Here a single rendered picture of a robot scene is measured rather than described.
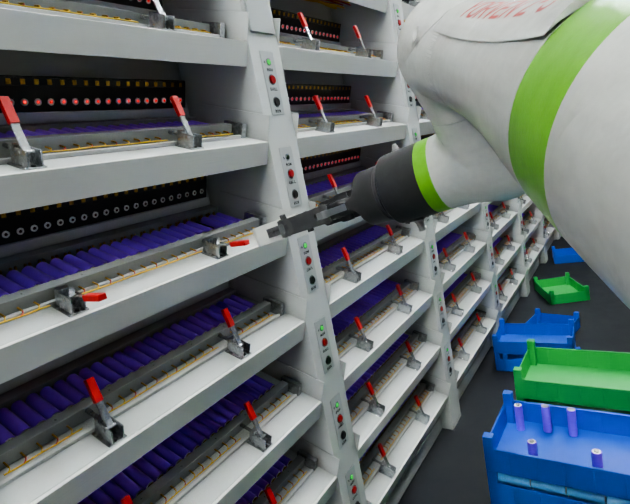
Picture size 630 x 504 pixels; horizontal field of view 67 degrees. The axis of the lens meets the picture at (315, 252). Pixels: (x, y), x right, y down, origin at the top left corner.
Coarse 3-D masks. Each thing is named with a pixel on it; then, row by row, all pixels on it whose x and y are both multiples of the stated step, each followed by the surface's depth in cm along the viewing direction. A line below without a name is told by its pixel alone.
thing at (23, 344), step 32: (224, 192) 103; (96, 224) 81; (128, 224) 87; (0, 256) 69; (192, 256) 82; (256, 256) 90; (128, 288) 69; (160, 288) 71; (192, 288) 77; (32, 320) 59; (64, 320) 60; (96, 320) 63; (128, 320) 68; (0, 352) 53; (32, 352) 57; (64, 352) 60
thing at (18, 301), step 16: (240, 224) 93; (256, 224) 96; (192, 240) 82; (128, 256) 74; (144, 256) 74; (160, 256) 77; (176, 256) 79; (80, 272) 67; (96, 272) 68; (112, 272) 70; (128, 272) 72; (32, 288) 62; (48, 288) 62; (80, 288) 66; (96, 288) 66; (0, 304) 58; (16, 304) 59; (32, 304) 61
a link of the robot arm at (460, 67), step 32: (448, 0) 42; (480, 0) 37; (512, 0) 32; (544, 0) 25; (576, 0) 20; (416, 32) 45; (448, 32) 36; (480, 32) 30; (512, 32) 25; (544, 32) 20; (416, 64) 44; (448, 64) 35; (480, 64) 28; (512, 64) 23; (416, 96) 50; (448, 96) 37; (480, 96) 27; (512, 96) 22; (480, 128) 29
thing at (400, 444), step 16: (432, 384) 167; (448, 384) 165; (416, 400) 152; (432, 400) 164; (400, 416) 151; (416, 416) 154; (432, 416) 156; (384, 432) 144; (400, 432) 146; (416, 432) 148; (368, 448) 138; (384, 448) 141; (400, 448) 141; (416, 448) 144; (368, 464) 132; (384, 464) 132; (400, 464) 136; (368, 480) 129; (384, 480) 130; (368, 496) 125; (384, 496) 125
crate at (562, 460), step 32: (512, 416) 114; (576, 416) 107; (608, 416) 103; (512, 448) 105; (544, 448) 103; (576, 448) 101; (608, 448) 100; (544, 480) 94; (576, 480) 91; (608, 480) 87
